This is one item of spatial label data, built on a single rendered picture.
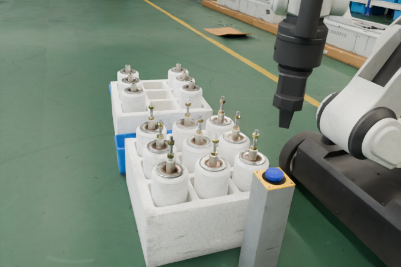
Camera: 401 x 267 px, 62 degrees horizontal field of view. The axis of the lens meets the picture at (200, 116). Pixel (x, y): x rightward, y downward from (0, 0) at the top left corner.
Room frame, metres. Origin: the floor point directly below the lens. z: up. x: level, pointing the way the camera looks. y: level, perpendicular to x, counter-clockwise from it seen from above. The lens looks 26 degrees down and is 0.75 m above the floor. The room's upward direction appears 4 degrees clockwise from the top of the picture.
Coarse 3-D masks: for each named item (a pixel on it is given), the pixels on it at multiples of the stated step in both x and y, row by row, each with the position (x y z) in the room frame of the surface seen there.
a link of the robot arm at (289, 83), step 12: (276, 48) 0.61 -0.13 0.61; (288, 48) 0.59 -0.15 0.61; (300, 48) 0.58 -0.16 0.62; (312, 48) 0.58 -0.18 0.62; (276, 60) 0.60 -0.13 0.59; (288, 60) 0.58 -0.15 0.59; (300, 60) 0.58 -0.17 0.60; (312, 60) 0.58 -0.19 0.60; (288, 72) 0.59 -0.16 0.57; (300, 72) 0.59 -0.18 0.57; (288, 84) 0.58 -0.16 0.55; (300, 84) 0.57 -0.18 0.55; (276, 96) 0.58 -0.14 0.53; (288, 96) 0.58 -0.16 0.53; (300, 96) 0.57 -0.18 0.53; (288, 108) 0.56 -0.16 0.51; (300, 108) 0.57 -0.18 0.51
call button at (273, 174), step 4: (268, 168) 0.64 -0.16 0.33; (272, 168) 0.63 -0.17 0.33; (276, 168) 0.64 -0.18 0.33; (268, 172) 0.62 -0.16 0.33; (272, 172) 0.62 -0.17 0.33; (276, 172) 0.62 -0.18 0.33; (280, 172) 0.62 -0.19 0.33; (268, 176) 0.61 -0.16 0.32; (272, 176) 0.60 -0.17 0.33; (276, 176) 0.60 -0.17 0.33; (280, 176) 0.61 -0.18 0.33; (272, 180) 0.61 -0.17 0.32; (276, 180) 0.60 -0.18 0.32
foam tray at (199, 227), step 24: (144, 192) 0.70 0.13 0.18; (192, 192) 0.72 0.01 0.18; (240, 192) 0.73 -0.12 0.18; (144, 216) 0.63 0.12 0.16; (168, 216) 0.63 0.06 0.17; (192, 216) 0.66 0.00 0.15; (216, 216) 0.68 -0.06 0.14; (240, 216) 0.71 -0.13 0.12; (144, 240) 0.64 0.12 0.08; (168, 240) 0.63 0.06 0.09; (192, 240) 0.66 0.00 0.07; (216, 240) 0.69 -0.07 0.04; (240, 240) 0.71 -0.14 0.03
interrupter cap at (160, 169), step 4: (160, 164) 0.73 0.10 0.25; (164, 164) 0.73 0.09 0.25; (176, 164) 0.73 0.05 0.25; (180, 164) 0.74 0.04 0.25; (156, 168) 0.71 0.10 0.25; (160, 168) 0.71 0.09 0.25; (164, 168) 0.72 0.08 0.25; (176, 168) 0.72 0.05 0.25; (180, 168) 0.72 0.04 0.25; (184, 168) 0.72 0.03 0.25; (156, 172) 0.69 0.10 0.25; (160, 172) 0.69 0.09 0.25; (164, 172) 0.70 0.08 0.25; (168, 172) 0.70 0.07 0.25; (172, 172) 0.70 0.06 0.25; (176, 172) 0.70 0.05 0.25; (180, 172) 0.70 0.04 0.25; (164, 176) 0.68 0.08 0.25; (168, 176) 0.68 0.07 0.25; (172, 176) 0.68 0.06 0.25; (176, 176) 0.68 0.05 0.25
